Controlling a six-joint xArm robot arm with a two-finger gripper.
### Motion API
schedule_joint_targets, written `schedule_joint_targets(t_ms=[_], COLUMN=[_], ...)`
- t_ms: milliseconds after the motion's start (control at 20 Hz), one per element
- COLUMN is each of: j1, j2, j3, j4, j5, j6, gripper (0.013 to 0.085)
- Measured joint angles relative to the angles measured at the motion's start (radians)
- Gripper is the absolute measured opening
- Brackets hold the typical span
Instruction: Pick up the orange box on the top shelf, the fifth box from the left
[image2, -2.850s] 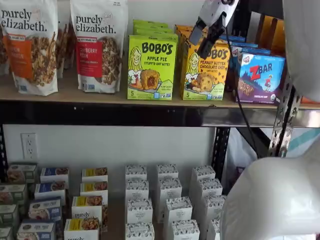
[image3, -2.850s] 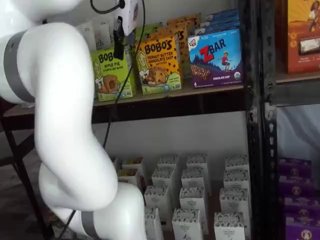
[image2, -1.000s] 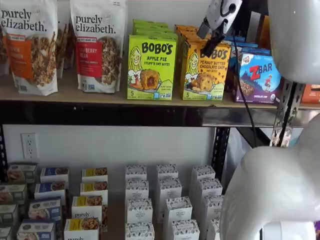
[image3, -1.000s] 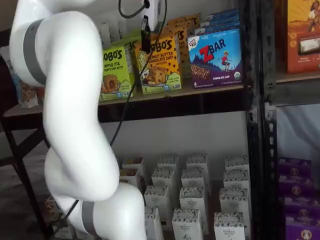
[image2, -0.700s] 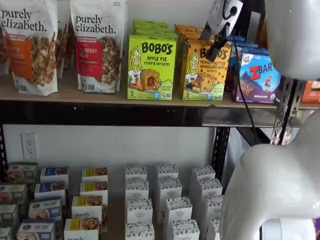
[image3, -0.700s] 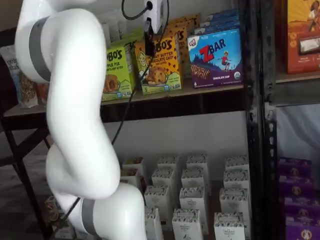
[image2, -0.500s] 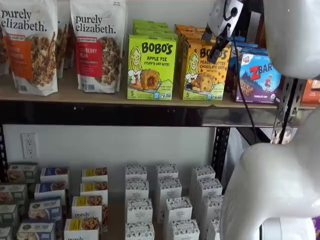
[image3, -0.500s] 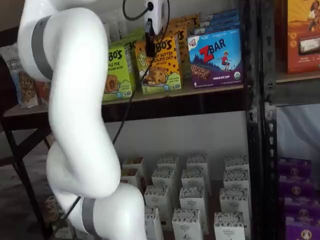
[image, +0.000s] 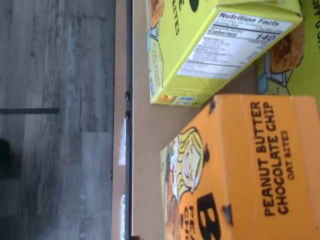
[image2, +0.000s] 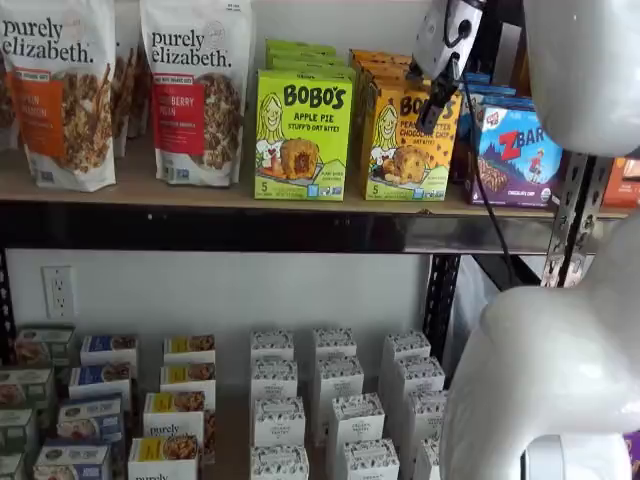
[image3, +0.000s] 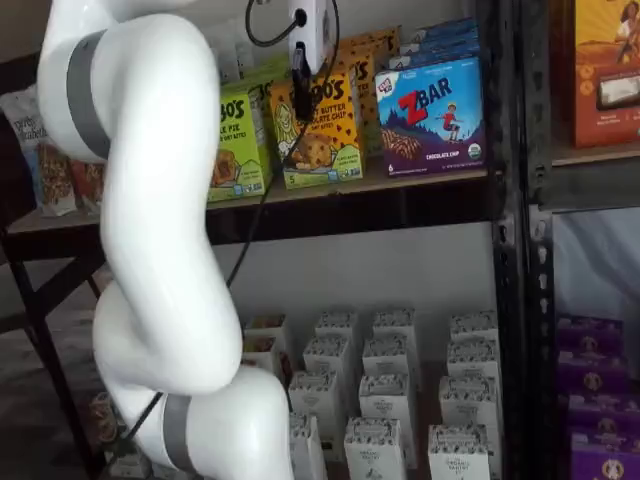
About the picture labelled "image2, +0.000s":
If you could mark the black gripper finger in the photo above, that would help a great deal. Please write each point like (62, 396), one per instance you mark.
(417, 72)
(440, 97)

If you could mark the wooden shelf board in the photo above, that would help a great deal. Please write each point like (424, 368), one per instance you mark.
(135, 185)

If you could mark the black metal shelf rack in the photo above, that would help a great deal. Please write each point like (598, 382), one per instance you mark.
(250, 227)

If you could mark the orange label granola bag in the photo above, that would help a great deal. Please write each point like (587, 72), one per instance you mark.
(60, 100)

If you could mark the orange snack box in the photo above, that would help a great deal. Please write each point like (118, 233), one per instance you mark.
(622, 185)

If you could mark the silver perforated shelf rack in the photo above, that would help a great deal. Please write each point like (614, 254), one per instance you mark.
(570, 215)

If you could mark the white patterned small boxes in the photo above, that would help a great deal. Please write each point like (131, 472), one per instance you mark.
(232, 440)

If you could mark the red label granola bag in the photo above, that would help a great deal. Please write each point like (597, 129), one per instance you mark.
(139, 100)
(195, 100)

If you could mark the purple package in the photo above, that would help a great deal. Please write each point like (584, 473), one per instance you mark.
(631, 452)

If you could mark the yellow label granola box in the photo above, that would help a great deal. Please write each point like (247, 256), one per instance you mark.
(162, 457)
(187, 377)
(189, 348)
(172, 412)

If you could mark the white granola bag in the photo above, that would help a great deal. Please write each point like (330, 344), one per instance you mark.
(6, 110)

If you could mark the white wall outlet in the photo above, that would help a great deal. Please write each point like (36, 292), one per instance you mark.
(58, 292)

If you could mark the orange Bobo's peanut butter box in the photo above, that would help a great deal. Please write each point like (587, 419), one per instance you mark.
(400, 160)
(380, 54)
(382, 65)
(385, 77)

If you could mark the white patterned carton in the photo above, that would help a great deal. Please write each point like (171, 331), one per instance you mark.
(356, 422)
(427, 417)
(406, 345)
(274, 380)
(420, 377)
(277, 462)
(271, 345)
(429, 460)
(335, 342)
(279, 422)
(370, 460)
(340, 375)

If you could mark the blue label granola box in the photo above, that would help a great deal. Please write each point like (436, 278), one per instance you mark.
(90, 417)
(107, 348)
(72, 460)
(100, 380)

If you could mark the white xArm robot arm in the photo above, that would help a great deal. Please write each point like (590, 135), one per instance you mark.
(550, 375)

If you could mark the green Bobo's apple pie box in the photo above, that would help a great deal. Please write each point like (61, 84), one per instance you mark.
(300, 140)
(300, 46)
(305, 58)
(312, 70)

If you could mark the blue Zbar snack box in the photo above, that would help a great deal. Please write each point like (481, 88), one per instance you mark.
(515, 160)
(492, 90)
(475, 77)
(500, 101)

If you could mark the gray gripper body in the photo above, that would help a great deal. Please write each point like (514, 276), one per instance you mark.
(445, 35)

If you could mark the green label granola box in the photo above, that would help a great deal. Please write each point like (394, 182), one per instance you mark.
(25, 387)
(11, 467)
(45, 345)
(17, 430)

